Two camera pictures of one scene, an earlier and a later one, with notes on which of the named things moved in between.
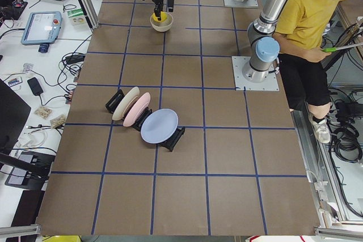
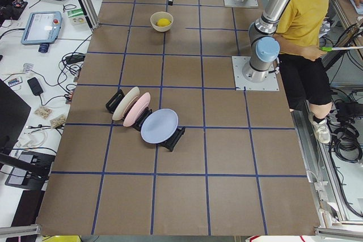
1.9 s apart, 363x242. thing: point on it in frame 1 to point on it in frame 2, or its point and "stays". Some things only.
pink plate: (134, 112) stays
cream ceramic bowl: (164, 26) stays
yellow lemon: (163, 17) to (163, 22)
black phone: (34, 86) stays
